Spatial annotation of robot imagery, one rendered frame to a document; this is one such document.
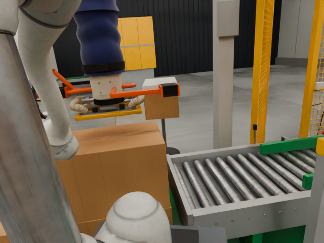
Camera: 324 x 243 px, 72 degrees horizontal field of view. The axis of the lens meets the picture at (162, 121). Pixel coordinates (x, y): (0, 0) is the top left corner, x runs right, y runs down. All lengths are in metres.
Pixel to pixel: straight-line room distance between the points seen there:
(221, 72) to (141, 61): 6.29
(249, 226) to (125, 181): 0.71
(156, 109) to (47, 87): 2.03
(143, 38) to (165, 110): 6.08
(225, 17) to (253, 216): 1.70
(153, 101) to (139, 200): 2.07
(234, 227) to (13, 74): 1.24
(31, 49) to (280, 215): 1.35
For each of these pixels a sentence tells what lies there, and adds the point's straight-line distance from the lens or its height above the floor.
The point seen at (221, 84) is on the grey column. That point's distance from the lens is 2.41.
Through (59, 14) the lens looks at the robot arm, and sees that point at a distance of 0.50.
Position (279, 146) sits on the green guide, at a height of 0.61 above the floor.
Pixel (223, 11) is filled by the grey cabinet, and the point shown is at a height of 1.68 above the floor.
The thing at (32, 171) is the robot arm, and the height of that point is 1.26.
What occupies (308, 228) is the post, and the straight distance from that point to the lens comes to 1.39.
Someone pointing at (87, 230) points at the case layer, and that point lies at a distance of 1.44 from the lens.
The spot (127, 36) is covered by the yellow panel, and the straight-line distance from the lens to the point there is 8.47.
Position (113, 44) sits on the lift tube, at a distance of 1.20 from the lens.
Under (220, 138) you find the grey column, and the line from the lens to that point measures 2.58.
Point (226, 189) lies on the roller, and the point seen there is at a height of 0.54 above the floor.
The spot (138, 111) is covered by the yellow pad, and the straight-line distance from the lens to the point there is 1.17.
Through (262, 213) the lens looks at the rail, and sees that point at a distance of 1.40.
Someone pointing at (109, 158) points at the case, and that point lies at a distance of 1.19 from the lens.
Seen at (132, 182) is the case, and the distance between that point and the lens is 1.25.
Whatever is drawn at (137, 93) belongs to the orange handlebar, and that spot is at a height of 1.23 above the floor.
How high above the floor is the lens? 1.41
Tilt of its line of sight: 18 degrees down
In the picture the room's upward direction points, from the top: 5 degrees counter-clockwise
